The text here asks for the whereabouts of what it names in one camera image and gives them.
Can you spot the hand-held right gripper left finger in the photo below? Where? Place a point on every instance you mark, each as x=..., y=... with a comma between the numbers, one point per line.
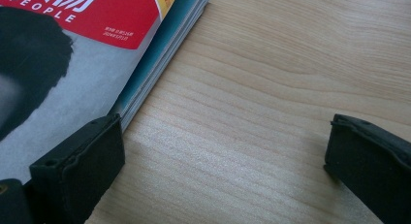
x=80, y=162

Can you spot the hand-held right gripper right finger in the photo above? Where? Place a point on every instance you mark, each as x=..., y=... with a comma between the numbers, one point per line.
x=371, y=159

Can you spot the magazine with portrait cover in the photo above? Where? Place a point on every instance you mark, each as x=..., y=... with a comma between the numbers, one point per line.
x=90, y=78

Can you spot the magazine with teal cover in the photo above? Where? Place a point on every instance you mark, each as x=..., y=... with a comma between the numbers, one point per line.
x=155, y=59

